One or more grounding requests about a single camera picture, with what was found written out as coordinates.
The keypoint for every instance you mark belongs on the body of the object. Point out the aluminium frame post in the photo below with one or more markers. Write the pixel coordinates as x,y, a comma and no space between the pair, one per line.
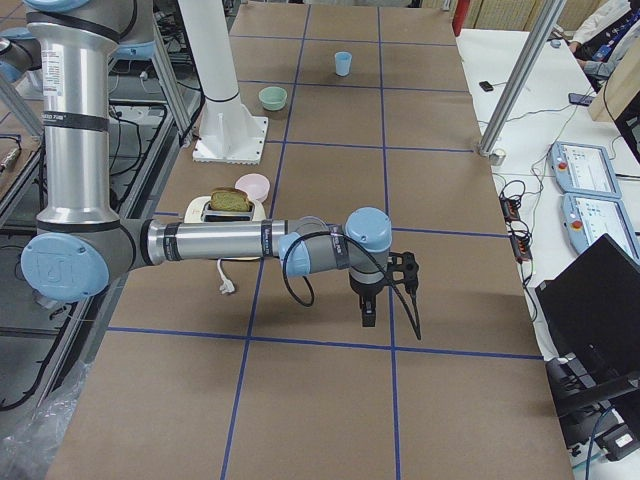
525,62

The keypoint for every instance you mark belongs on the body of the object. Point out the green bowl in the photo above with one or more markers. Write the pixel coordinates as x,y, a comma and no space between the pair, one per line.
273,98

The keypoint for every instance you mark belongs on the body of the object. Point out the person in white shirt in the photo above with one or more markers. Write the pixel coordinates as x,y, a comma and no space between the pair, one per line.
603,39

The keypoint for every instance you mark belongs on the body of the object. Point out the black orange usb hub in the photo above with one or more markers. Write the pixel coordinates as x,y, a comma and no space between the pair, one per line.
518,231

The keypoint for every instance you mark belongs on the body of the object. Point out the bread slice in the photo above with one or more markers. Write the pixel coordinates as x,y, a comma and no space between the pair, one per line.
229,199

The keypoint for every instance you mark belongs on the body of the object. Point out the teach pendant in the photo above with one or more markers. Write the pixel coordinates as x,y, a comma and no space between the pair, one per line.
587,218
583,169

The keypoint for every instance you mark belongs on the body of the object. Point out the black phone on table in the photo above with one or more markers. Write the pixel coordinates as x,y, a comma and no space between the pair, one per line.
486,86

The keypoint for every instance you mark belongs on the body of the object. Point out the light blue plastic cup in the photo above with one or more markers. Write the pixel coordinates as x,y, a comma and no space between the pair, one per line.
342,61

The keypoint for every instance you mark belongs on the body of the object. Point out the pink bowl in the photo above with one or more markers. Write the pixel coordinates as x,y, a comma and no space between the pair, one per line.
255,186

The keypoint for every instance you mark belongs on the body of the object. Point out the black laptop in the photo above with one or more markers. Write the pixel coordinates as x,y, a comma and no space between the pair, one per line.
594,303

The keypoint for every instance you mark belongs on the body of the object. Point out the upper teach pendant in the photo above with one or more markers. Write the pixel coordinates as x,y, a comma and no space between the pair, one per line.
583,169

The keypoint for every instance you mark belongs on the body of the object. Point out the cream toaster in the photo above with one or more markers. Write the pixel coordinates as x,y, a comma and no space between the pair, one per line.
200,211

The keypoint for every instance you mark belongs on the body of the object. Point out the lower teach pendant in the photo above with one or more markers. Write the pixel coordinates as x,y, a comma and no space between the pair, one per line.
587,218

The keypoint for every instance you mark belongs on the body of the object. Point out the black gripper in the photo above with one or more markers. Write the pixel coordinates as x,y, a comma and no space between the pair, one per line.
364,290

